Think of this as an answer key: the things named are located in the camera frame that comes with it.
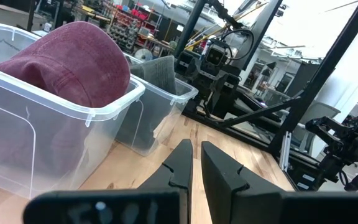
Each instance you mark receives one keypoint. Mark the yellow wooden pole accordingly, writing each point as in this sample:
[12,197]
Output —
[216,29]

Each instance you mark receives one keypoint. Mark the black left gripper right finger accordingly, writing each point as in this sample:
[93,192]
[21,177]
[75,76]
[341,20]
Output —
[225,189]

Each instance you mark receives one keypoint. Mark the white round fan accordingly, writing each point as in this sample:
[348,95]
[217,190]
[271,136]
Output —
[143,54]

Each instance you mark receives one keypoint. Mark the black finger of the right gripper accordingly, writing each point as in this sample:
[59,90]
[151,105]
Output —
[213,98]
[225,102]

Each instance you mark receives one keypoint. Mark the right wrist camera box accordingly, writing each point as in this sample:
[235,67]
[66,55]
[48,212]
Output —
[215,56]

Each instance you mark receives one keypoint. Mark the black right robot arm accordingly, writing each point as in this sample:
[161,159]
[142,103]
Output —
[187,67]

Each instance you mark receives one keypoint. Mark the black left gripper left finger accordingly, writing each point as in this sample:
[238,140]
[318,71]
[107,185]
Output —
[166,196]

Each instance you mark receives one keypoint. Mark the shelf with red bins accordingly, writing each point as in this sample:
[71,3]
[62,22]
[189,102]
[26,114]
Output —
[129,25]

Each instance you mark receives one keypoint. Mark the other station black robot arm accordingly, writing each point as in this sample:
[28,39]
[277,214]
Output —
[343,146]

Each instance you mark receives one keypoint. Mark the black metal frame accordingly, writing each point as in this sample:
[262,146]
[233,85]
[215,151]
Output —
[315,77]

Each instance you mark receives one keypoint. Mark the grey baseball cap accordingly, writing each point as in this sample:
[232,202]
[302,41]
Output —
[158,73]

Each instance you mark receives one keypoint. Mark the clear plastic storage bin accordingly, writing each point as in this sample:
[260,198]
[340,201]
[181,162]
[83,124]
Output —
[11,140]
[179,93]

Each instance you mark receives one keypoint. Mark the silver frame bracket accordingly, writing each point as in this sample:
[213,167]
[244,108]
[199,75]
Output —
[285,151]

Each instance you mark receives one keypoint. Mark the maroon baseball cap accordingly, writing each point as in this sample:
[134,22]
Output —
[73,62]

